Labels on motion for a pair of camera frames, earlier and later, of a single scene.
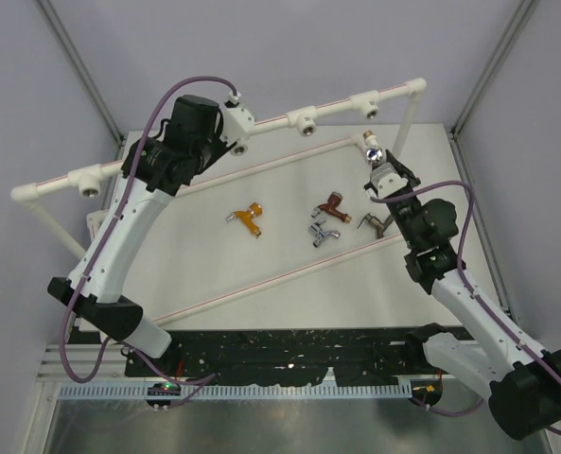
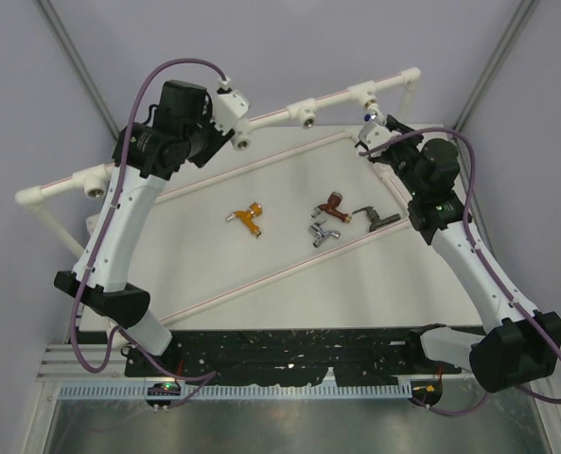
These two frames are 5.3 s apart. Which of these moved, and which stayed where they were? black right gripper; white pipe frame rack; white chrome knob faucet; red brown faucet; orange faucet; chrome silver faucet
Moved: white chrome knob faucet; white pipe frame rack; black right gripper
Stayed: red brown faucet; orange faucet; chrome silver faucet
